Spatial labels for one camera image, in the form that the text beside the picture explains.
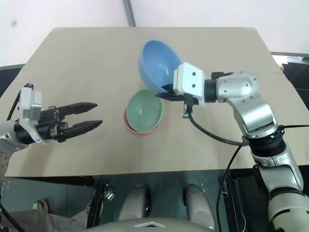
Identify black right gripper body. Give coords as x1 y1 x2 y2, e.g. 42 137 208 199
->
171 84 200 106

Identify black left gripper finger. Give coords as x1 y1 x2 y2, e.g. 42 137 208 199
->
58 102 98 116
57 119 103 143

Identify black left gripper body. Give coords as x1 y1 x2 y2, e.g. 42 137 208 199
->
35 105 69 143

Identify blue bowl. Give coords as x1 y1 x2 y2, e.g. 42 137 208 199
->
138 39 183 94

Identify green bowl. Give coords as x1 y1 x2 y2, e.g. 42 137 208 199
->
126 89 163 132

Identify pink bowl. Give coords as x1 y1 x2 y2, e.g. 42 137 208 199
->
123 102 166 138

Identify metal clamp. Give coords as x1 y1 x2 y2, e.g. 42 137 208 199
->
104 184 116 202

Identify black table leg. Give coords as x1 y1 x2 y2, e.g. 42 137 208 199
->
86 180 105 229

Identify person's sandalled foot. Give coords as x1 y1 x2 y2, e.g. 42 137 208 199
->
32 200 50 214

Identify grey rounded robot leg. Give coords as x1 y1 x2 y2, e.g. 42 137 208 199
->
117 184 152 222
184 183 217 231

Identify person's khaki trousers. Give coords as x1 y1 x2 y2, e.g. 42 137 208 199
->
0 204 92 232

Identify black side table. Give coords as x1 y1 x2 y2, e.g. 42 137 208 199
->
270 51 309 110

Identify grey rounded robot torso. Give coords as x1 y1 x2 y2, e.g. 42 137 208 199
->
86 217 218 232

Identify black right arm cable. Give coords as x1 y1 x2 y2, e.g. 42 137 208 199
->
182 94 250 232

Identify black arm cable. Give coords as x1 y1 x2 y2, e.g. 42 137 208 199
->
6 83 34 121
182 94 250 232

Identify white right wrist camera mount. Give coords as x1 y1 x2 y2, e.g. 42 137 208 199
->
173 62 206 108

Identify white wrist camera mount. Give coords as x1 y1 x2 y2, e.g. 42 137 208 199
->
18 86 47 145
173 62 206 108

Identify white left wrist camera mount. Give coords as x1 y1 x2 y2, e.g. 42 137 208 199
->
18 86 47 145

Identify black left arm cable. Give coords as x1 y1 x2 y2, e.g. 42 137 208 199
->
6 83 34 121

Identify grey metal post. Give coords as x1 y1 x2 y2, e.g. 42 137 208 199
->
122 0 137 28

